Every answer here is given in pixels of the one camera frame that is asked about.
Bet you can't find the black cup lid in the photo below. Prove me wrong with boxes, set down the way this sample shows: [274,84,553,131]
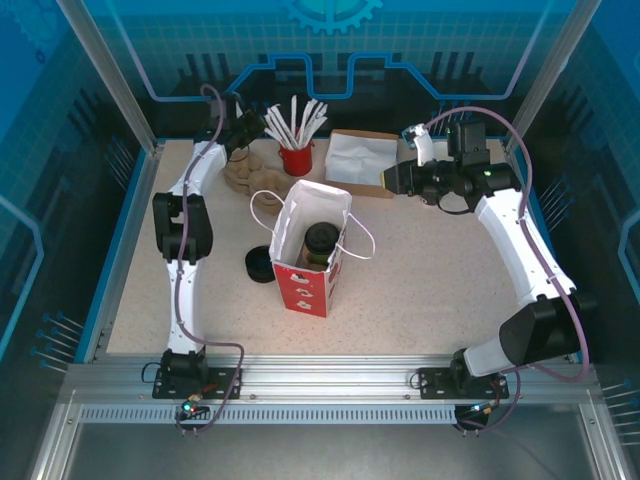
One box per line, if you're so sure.
[304,222,345,252]

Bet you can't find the red white paper gift bag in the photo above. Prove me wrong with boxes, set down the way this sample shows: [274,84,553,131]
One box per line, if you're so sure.
[249,178,377,319]

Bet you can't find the brown cardboard napkin box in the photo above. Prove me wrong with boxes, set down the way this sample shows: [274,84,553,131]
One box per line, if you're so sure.
[323,128,402,200]

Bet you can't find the stack of pulp cup carriers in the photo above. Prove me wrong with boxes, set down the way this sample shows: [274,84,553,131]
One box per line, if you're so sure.
[222,149,291,216]

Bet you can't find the white paper napkins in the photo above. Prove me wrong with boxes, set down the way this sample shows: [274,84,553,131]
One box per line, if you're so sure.
[324,130,400,187]

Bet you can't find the red metal straw bucket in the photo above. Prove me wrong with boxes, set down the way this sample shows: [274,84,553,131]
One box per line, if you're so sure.
[277,139,316,178]

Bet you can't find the blue table side border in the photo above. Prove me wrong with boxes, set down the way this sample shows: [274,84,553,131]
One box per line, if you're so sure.
[512,147,591,364]
[73,147,151,364]

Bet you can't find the stack of black cup lids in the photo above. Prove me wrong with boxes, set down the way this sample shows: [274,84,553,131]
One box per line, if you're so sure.
[244,244,277,285]

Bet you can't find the grey metal lower shelf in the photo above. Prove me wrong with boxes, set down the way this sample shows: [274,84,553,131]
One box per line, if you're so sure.
[27,389,624,480]

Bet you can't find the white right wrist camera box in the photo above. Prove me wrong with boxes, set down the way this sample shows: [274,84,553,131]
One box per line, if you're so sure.
[399,124,437,167]

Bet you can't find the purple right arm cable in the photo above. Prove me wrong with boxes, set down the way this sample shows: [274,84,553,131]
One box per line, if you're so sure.
[427,105,592,436]

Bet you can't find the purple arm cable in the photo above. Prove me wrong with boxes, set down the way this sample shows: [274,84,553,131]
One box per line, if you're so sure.
[427,105,592,436]
[172,83,246,437]

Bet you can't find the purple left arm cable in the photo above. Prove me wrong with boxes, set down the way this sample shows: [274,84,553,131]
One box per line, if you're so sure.
[172,83,246,437]

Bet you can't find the aluminium frame post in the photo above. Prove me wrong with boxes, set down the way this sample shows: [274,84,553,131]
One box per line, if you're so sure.
[55,0,167,154]
[501,0,601,155]

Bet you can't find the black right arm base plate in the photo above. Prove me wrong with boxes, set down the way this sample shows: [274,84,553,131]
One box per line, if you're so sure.
[417,366,510,400]

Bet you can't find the aluminium front rail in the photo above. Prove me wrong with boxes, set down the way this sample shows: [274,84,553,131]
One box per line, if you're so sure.
[64,353,604,401]

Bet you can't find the slotted grey cable duct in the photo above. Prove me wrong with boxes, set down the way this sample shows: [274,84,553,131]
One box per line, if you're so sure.
[78,405,459,426]

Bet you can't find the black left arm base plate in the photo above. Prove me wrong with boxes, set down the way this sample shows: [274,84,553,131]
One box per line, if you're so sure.
[152,367,245,400]

